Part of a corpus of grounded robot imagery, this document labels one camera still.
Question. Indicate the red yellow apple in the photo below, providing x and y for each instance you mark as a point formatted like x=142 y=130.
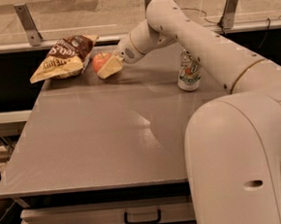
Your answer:
x=99 y=60

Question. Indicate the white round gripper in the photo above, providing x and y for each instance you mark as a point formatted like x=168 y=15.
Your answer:
x=126 y=53

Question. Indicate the right metal railing bracket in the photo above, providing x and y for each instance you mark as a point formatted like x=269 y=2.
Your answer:
x=228 y=15

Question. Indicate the left metal railing bracket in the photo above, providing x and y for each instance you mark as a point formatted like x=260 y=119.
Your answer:
x=33 y=35

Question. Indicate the white green soda can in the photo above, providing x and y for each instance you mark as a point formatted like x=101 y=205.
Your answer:
x=189 y=73

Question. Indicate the white drawer front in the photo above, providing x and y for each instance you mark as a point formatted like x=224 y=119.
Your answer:
x=173 y=209

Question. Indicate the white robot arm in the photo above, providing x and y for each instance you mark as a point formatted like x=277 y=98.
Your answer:
x=232 y=143

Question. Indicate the black drawer handle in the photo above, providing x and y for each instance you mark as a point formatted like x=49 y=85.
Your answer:
x=142 y=218

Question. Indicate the brown chip bag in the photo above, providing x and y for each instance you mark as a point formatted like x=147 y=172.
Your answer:
x=67 y=58

